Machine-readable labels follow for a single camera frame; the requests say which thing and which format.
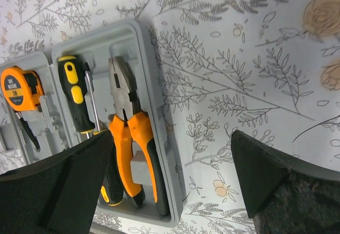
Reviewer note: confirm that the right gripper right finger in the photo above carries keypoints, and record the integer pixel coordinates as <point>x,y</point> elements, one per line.
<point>282,193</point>

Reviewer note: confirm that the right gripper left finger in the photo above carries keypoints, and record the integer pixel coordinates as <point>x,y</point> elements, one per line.
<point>58,194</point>

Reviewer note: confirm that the orange handled pliers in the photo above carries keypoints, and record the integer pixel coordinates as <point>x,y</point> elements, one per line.
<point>131,124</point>

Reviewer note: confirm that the orange tape measure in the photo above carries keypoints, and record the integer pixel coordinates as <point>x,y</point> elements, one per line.
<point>22,90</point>

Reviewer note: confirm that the grey plastic tool case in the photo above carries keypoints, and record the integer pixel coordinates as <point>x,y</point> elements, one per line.
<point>54,127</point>

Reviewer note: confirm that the black yellow phillips screwdriver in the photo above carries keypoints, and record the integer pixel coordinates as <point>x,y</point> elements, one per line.
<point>72,71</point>

